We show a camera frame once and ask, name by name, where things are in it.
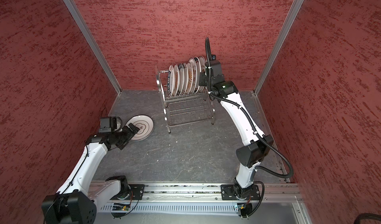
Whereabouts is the aluminium corner post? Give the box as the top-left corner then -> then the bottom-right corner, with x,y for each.
63,0 -> 123,95
254,0 -> 304,97

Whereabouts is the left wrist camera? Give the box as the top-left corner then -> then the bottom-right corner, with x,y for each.
98,117 -> 123,133

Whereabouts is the white plate black emblem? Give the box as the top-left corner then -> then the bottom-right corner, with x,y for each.
126,115 -> 154,141

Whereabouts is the black corrugated right cable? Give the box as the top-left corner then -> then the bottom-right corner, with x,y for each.
204,37 -> 295,218

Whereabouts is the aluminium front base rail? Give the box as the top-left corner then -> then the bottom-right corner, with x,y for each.
89,181 -> 308,220

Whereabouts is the small circuit board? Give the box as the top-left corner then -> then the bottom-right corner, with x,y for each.
112,203 -> 131,212
236,203 -> 253,218

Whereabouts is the right small circuit board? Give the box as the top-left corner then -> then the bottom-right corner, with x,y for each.
236,203 -> 253,218

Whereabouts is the aluminium right corner post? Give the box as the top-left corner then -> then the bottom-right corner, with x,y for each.
254,0 -> 304,97

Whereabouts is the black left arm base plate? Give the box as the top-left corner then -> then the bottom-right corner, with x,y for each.
114,184 -> 145,201

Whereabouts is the left small circuit board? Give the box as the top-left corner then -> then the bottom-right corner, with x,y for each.
112,203 -> 131,212

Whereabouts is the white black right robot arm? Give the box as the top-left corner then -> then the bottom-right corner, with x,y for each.
199,55 -> 273,200

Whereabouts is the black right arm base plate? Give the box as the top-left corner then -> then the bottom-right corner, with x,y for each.
220,184 -> 261,201

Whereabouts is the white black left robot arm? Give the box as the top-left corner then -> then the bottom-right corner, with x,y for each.
42,123 -> 140,224

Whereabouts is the stainless steel dish rack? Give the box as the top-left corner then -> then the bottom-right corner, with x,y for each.
155,66 -> 215,133

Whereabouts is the black cable bottom right corner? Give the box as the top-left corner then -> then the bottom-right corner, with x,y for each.
353,213 -> 381,224

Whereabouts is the aluminium left corner post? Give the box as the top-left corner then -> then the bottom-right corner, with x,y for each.
63,0 -> 123,95

